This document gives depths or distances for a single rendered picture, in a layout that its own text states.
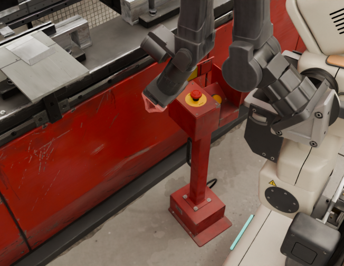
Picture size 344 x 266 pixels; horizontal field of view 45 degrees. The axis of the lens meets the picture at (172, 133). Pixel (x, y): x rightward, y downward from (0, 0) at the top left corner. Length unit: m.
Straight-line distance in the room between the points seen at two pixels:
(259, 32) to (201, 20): 0.12
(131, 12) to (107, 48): 0.17
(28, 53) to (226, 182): 1.24
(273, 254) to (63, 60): 1.02
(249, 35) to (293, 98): 0.14
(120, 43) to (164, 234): 0.93
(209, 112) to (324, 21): 0.62
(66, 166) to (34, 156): 0.17
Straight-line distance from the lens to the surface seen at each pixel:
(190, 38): 0.82
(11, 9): 1.32
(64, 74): 1.18
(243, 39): 0.76
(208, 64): 1.47
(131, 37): 1.51
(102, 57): 1.43
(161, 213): 2.02
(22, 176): 1.48
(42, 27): 1.40
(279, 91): 0.78
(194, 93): 1.37
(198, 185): 1.77
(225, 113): 1.46
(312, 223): 1.18
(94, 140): 1.57
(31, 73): 1.21
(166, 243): 1.94
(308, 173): 1.11
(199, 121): 1.35
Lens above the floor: 1.73
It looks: 48 degrees down
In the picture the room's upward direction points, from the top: straight up
